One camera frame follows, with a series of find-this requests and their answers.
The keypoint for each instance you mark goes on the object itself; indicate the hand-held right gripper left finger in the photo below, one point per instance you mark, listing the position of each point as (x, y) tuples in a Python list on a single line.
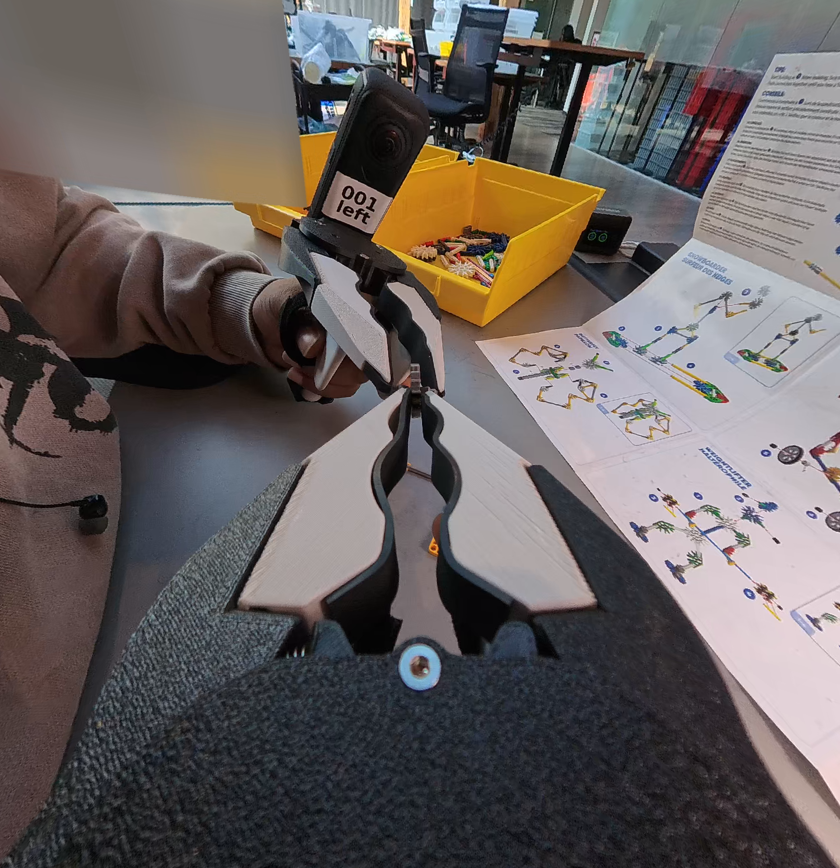
[(318, 536)]

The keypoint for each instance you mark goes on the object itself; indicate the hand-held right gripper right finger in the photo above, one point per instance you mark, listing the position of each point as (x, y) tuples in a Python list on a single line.
[(521, 536)]

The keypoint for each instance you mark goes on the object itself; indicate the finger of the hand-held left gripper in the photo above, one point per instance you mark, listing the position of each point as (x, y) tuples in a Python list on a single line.
[(348, 319), (430, 339)]

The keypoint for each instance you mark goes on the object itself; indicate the grey toy connector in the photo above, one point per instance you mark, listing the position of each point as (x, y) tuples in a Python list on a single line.
[(414, 380)]

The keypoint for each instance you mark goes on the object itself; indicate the yellow toy connector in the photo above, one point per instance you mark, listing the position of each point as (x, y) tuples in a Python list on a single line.
[(433, 546)]

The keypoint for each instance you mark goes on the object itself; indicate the white instruction sheet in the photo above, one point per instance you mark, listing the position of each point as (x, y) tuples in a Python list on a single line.
[(664, 441)]

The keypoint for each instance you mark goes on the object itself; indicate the person's left forearm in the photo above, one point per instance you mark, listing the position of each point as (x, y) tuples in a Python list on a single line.
[(121, 285)]

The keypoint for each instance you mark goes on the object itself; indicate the cluttered background desk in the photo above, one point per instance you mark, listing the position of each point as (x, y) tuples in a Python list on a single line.
[(338, 74)]

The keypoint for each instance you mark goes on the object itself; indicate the grey desk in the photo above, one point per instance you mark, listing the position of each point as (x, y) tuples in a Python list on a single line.
[(223, 441)]

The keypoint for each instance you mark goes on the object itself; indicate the wooden top background desk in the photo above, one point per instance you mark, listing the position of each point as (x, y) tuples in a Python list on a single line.
[(569, 51)]

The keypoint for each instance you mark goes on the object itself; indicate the person's left hand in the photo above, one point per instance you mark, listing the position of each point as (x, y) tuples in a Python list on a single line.
[(270, 319)]

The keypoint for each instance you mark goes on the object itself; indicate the yellow parts bin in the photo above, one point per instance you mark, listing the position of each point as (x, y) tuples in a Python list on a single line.
[(315, 163), (528, 203)]

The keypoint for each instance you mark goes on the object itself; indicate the pile of toy parts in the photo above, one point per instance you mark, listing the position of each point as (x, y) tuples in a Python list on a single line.
[(460, 254)]

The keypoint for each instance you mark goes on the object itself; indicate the black office chair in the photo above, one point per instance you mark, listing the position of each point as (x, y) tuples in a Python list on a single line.
[(470, 61)]

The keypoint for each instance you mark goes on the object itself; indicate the black device green lights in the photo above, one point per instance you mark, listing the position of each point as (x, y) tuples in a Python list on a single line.
[(601, 234)]

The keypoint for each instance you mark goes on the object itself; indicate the small black earbud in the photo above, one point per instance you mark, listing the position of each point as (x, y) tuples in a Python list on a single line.
[(93, 512)]

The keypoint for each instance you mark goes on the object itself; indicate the black power adapter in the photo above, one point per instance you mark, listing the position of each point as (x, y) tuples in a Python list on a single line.
[(653, 256)]

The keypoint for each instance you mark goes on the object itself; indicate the rack of storage bins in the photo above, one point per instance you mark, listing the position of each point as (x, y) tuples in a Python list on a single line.
[(691, 122)]

